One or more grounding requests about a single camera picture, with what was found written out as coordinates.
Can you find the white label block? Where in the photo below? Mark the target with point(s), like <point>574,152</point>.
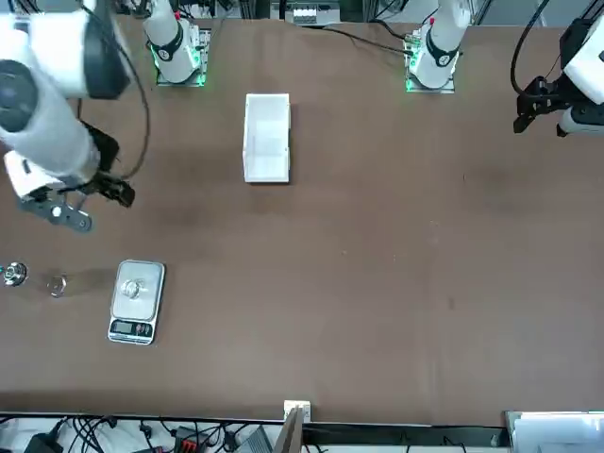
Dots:
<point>307,409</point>

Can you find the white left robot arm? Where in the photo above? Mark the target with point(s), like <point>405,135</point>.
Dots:
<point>441,47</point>

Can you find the aluminium profile post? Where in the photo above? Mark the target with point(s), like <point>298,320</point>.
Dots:
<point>293,431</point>

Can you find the orange black adapter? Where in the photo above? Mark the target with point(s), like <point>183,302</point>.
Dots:
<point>185,443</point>

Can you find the silver tray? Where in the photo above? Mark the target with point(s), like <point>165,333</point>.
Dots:
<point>552,431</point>

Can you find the small black power adapter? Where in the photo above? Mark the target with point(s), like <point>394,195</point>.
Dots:
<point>42,443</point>

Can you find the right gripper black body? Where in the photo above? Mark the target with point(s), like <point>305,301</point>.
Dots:
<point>105,151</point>

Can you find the white open rectangular box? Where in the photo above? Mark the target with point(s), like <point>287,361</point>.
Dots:
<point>266,141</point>

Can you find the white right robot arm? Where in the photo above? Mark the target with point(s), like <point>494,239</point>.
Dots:
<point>52,127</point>

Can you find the silver digital kitchen scale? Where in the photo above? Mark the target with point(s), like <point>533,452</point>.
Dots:
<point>153,309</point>

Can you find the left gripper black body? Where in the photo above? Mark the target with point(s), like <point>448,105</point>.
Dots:
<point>552,94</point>

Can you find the white power strip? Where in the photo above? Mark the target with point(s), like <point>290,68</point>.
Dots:
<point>306,15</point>

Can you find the small clear measuring cup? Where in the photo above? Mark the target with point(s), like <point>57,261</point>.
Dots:
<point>132,289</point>

